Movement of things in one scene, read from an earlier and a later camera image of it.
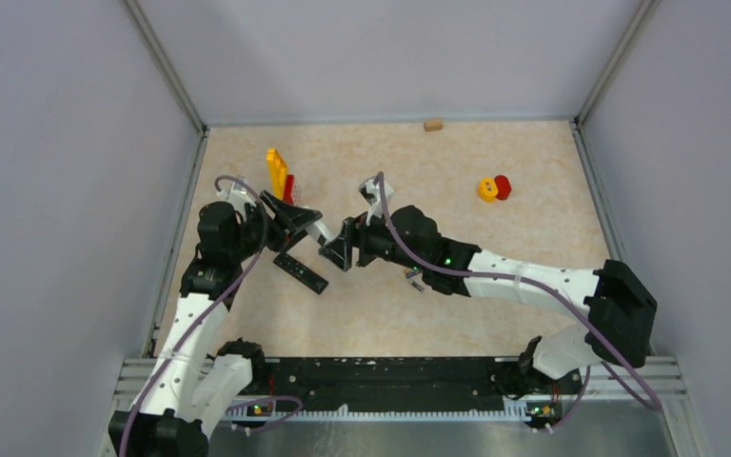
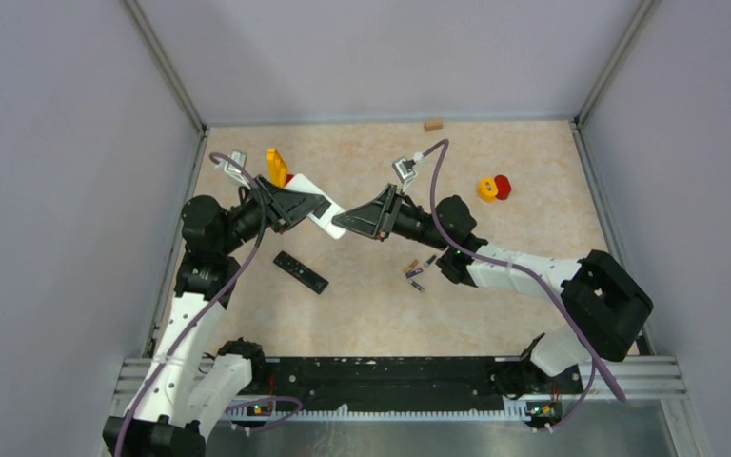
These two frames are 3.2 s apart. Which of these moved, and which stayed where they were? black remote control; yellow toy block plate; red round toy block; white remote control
Moved: white remote control
Stayed: yellow toy block plate; black remote control; red round toy block
